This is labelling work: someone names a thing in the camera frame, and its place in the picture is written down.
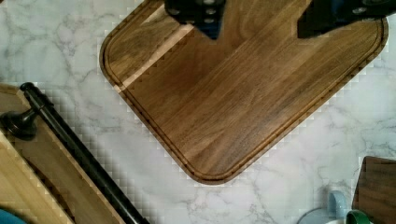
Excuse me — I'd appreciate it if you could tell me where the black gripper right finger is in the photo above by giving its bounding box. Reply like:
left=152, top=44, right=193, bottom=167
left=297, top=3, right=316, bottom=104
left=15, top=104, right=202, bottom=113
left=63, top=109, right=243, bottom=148
left=297, top=0, right=396, bottom=38

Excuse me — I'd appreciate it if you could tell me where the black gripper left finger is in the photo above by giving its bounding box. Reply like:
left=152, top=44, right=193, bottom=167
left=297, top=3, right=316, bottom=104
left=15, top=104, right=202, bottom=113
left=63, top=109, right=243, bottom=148
left=164, top=0, right=226, bottom=40

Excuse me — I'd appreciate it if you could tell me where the wooden drawer box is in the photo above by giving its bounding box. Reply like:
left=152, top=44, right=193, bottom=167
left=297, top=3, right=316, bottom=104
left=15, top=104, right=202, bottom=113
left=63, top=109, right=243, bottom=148
left=0, top=82, right=127, bottom=224

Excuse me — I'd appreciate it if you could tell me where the wooden cutting board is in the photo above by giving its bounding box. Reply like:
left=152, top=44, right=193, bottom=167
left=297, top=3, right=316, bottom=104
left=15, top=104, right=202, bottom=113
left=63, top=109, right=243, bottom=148
left=100, top=0, right=388, bottom=185

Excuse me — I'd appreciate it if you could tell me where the dark wooden block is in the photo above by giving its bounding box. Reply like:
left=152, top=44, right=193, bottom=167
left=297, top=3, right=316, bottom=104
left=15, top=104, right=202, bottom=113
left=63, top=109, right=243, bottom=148
left=352, top=156, right=396, bottom=224

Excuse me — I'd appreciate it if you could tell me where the light blue mug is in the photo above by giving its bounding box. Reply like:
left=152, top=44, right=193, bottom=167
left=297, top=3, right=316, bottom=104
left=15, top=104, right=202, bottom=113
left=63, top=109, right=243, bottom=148
left=297, top=190, right=347, bottom=224

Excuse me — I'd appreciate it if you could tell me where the green mug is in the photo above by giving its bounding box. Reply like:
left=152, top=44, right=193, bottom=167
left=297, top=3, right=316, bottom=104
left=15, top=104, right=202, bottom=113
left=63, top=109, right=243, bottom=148
left=346, top=210, right=374, bottom=224

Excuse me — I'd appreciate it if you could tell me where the blue plate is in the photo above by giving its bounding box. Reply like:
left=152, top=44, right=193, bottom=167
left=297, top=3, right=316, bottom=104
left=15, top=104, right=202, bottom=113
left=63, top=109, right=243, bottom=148
left=0, top=209, right=27, bottom=224

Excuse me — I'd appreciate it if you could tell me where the black drawer handle bar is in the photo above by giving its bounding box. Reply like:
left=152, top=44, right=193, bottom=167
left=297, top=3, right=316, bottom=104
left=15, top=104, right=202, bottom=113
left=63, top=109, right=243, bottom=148
left=1, top=83, right=149, bottom=224

